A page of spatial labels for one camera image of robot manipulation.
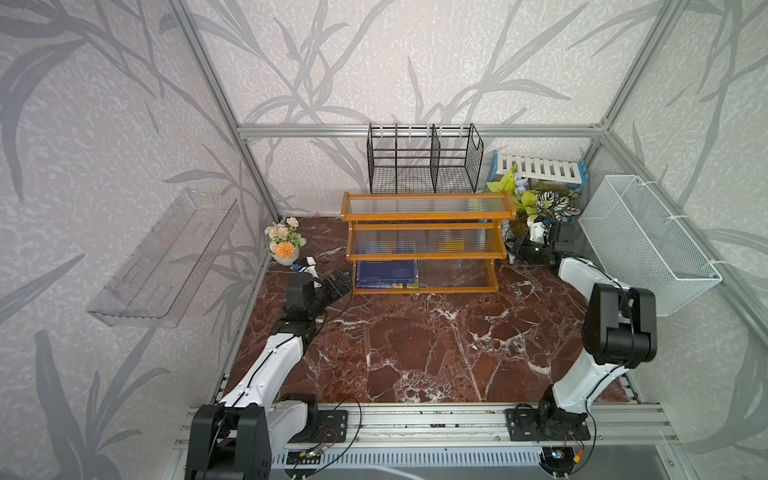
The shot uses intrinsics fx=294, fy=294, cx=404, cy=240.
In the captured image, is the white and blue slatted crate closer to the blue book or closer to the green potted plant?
the green potted plant

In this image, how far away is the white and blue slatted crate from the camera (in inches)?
38.5

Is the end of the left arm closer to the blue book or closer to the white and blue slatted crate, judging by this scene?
the blue book

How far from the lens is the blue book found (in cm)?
98

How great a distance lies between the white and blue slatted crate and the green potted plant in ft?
0.10

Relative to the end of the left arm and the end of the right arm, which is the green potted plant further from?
the end of the left arm

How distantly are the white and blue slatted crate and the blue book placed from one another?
438mm

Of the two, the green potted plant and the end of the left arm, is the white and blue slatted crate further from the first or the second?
the end of the left arm

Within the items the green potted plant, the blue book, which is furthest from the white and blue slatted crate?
the blue book

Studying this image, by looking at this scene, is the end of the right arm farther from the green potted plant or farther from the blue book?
the blue book

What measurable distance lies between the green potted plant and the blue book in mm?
358

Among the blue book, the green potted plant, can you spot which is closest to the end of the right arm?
the green potted plant

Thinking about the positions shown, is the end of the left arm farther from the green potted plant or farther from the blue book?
the green potted plant

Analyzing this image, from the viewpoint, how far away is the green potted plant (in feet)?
2.92

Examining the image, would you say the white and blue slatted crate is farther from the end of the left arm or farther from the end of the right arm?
the end of the left arm
